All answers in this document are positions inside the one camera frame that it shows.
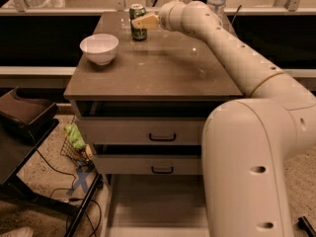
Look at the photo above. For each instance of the bottom open grey drawer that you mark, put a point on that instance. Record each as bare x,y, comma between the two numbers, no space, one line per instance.
155,206

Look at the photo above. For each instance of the black object on floor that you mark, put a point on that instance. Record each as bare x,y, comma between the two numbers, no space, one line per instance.
305,225

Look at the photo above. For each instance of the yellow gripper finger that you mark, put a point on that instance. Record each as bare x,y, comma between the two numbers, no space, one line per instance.
149,21

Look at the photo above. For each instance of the white shoe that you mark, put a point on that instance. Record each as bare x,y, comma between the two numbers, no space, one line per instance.
21,232

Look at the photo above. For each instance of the clear plastic water bottle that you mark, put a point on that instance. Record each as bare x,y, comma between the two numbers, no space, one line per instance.
217,6

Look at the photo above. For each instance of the green plush toy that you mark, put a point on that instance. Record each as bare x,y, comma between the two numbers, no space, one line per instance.
74,136

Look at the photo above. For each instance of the white ceramic bowl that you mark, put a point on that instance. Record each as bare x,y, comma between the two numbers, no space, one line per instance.
100,48

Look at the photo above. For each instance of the grey drawer cabinet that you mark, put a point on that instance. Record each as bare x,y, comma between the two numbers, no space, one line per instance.
167,76

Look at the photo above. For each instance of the dark brown side table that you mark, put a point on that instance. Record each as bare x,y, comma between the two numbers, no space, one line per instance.
25,125

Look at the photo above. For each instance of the green soda can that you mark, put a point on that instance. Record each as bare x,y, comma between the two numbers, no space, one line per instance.
135,11

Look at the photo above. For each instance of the top grey drawer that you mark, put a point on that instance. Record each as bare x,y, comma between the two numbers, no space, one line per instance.
141,131

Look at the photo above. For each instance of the middle grey drawer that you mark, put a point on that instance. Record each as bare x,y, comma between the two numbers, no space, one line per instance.
148,159

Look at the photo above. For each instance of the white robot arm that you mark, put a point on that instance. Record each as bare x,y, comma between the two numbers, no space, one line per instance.
245,141

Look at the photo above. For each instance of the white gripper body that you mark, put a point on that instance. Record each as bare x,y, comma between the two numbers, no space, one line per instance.
162,18

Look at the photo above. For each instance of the wire basket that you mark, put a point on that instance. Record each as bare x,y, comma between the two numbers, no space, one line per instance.
81,157

